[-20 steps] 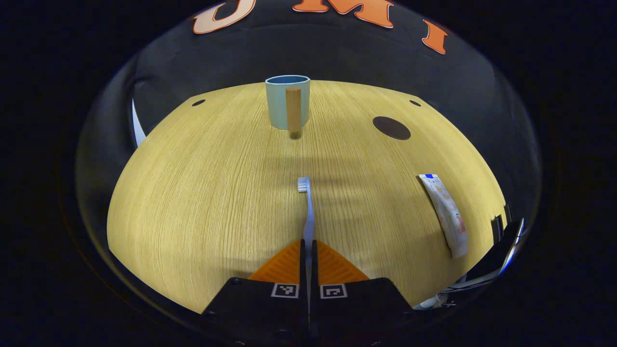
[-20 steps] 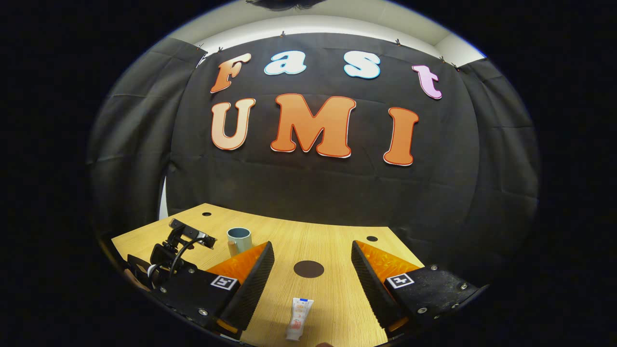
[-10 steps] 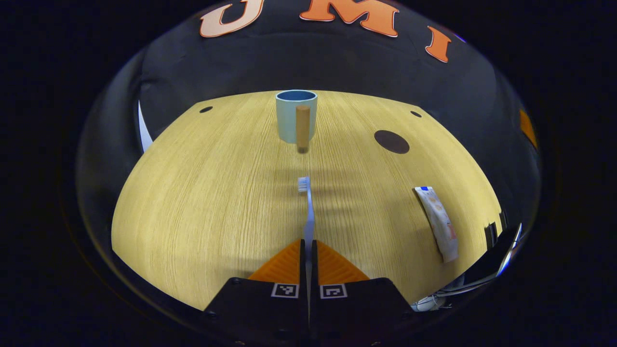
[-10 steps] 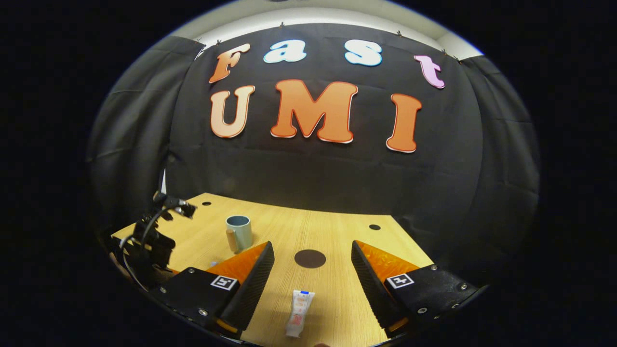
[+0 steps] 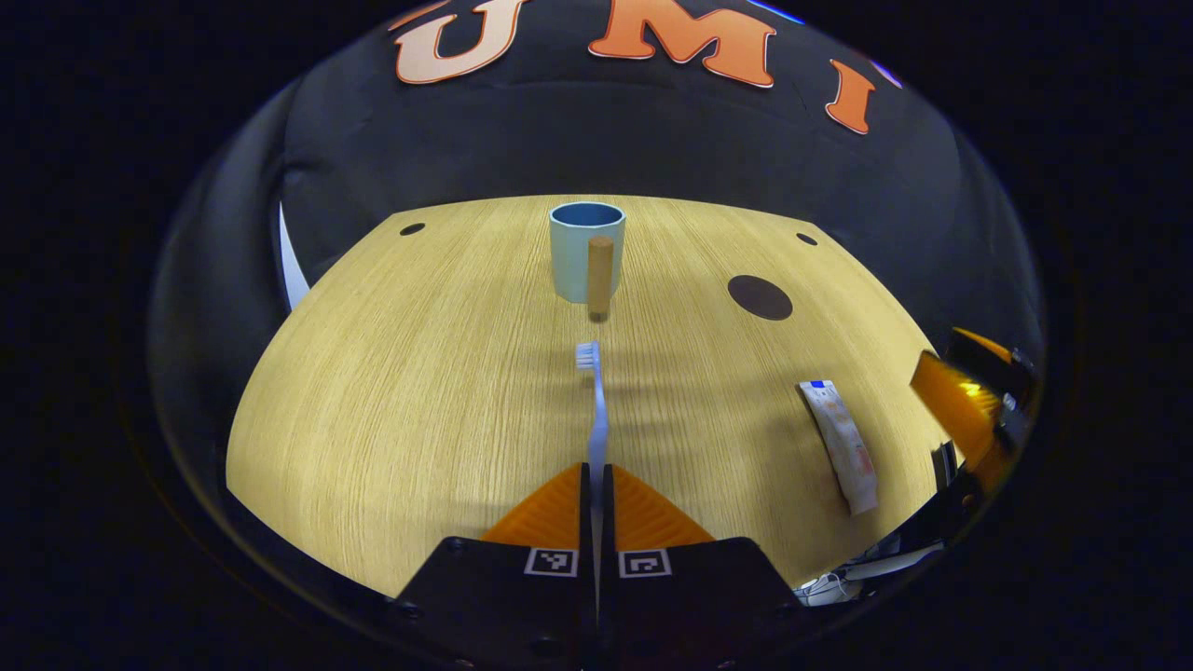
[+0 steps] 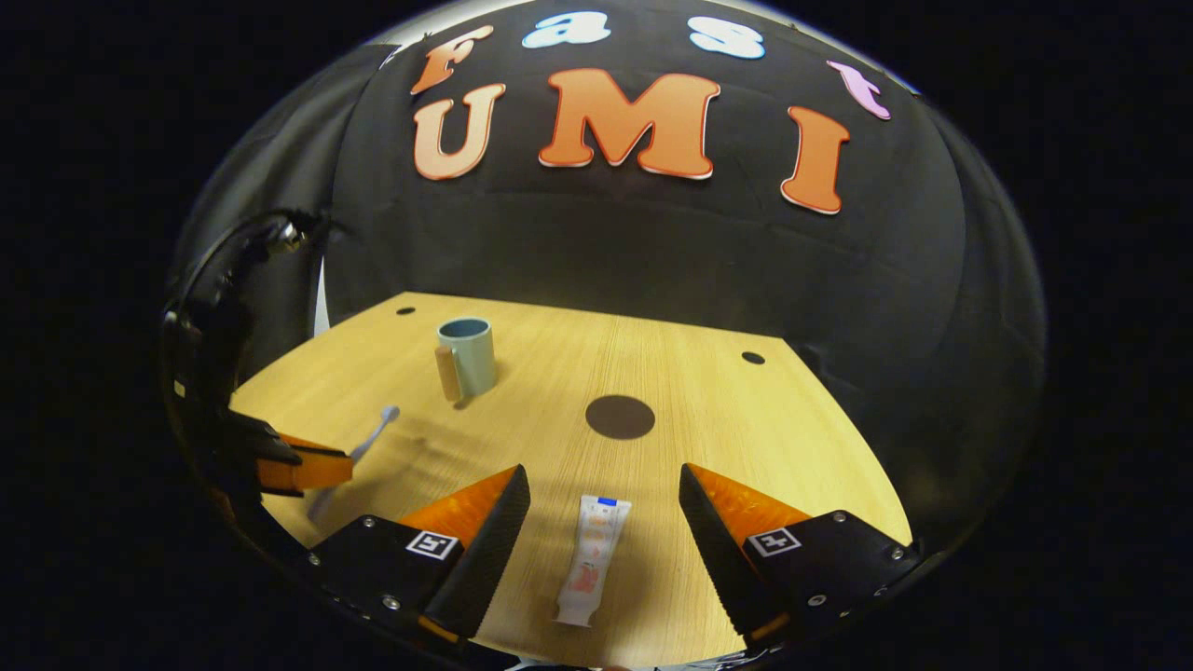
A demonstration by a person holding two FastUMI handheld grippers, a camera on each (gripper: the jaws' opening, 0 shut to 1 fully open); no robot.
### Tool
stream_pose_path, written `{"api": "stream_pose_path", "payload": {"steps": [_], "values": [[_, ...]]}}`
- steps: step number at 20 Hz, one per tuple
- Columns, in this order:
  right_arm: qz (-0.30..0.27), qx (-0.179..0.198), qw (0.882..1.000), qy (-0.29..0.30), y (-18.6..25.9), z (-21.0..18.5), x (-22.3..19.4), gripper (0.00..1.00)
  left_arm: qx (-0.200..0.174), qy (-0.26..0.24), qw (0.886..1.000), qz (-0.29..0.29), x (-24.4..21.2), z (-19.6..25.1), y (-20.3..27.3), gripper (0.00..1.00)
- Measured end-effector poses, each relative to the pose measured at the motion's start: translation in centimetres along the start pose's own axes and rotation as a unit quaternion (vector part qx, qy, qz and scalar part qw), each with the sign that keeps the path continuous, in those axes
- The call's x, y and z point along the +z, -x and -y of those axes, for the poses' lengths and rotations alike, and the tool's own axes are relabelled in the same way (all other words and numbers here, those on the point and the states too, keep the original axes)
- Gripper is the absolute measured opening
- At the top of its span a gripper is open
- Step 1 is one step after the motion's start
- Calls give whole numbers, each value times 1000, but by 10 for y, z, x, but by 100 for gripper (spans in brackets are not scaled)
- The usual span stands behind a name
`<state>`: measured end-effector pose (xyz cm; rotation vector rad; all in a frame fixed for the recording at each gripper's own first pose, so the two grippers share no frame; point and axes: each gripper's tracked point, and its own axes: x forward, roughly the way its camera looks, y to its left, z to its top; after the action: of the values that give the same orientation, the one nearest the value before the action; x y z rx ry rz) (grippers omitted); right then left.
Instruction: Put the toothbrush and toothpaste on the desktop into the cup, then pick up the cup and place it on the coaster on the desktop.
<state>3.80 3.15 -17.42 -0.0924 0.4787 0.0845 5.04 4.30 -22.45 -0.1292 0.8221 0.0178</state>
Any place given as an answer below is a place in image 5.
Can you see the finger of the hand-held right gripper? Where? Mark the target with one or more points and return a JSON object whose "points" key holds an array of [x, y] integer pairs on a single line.
{"points": [[983, 343], [955, 405]]}

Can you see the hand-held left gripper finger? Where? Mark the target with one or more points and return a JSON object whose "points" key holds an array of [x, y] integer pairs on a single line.
{"points": [[586, 531], [608, 531]]}

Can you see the white toothbrush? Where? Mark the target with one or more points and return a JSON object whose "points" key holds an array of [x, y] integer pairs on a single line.
{"points": [[598, 419]]}

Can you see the white toothpaste tube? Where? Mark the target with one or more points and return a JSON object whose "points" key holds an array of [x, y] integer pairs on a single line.
{"points": [[843, 438]]}

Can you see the dark brown round coaster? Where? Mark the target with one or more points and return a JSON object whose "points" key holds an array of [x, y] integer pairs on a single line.
{"points": [[760, 298]]}

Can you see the small white object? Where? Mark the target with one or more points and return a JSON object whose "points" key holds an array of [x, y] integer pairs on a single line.
{"points": [[825, 589]]}

